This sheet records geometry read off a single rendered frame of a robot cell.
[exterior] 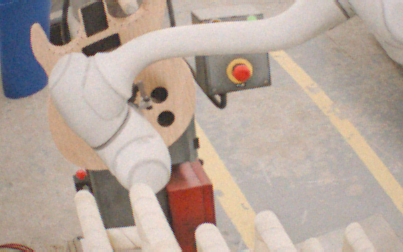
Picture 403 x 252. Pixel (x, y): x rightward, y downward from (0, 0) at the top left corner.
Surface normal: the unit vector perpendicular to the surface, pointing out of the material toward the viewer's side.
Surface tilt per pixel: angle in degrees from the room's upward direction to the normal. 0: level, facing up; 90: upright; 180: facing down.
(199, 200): 90
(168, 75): 90
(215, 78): 90
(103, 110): 91
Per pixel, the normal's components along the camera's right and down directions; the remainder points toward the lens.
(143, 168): 0.29, 0.26
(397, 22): 0.08, 0.34
